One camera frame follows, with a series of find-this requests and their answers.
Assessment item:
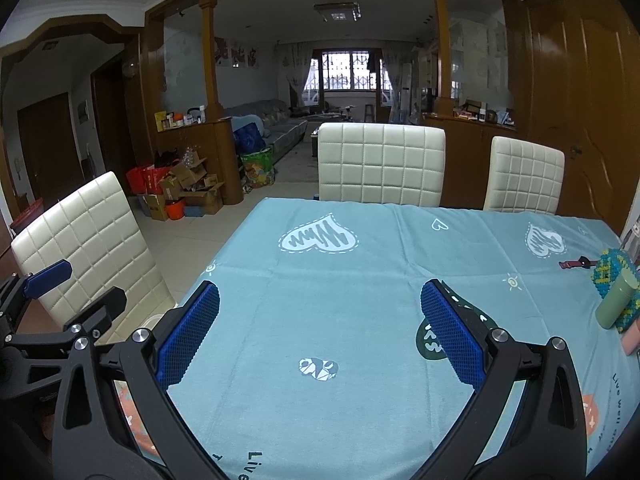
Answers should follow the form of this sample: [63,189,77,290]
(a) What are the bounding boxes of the light blue patterned tablecloth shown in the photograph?
[139,198,639,479]

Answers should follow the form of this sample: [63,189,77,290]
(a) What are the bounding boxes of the grey sofa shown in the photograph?
[224,99,308,162]

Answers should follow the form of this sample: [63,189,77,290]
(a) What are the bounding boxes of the pile of cardboard boxes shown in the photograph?
[150,148,224,218]

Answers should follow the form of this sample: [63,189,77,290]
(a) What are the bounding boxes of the colourful green shopping bag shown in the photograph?
[241,146,276,188]

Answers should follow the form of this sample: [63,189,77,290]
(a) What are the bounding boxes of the red buckets and boxes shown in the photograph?
[126,166,184,221]

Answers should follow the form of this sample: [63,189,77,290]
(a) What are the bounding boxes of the cream chair beside table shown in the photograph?
[11,172,176,344]

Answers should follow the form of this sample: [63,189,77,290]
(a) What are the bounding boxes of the wooden divider cabinet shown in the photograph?
[139,0,243,206]

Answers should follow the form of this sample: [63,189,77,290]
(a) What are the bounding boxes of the barred window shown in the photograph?
[303,50,393,106]

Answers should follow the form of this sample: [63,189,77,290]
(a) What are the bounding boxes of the green cup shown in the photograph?
[596,268,639,330]

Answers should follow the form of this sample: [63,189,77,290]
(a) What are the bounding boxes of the cream chair far right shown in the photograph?
[483,136,565,214]

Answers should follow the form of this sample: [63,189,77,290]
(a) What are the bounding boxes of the small dark red object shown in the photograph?
[559,256,598,270]

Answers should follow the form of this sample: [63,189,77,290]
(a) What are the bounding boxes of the cream chair far middle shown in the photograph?
[318,122,446,207]

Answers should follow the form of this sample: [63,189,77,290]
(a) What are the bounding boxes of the ceiling lamp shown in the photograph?
[314,2,361,23]

